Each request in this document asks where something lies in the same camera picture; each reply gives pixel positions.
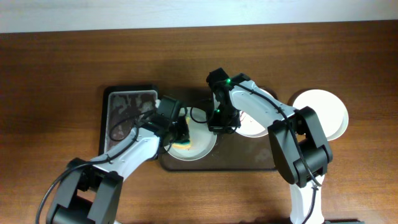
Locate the green and yellow sponge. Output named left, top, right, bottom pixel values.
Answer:
left=172, top=116, right=193, bottom=151

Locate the pinkish white plate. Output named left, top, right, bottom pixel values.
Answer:
left=236, top=110, right=268, bottom=138

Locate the pale green plate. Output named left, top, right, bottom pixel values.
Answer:
left=164, top=107, right=217, bottom=161

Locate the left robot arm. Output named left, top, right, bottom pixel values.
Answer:
left=45, top=116, right=189, bottom=223

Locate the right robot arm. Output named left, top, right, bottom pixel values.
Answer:
left=206, top=68, right=333, bottom=223

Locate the large brown serving tray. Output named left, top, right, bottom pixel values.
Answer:
left=159, top=132, right=275, bottom=172

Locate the small black sponge tray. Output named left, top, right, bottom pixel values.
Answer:
left=98, top=84, right=159, bottom=155

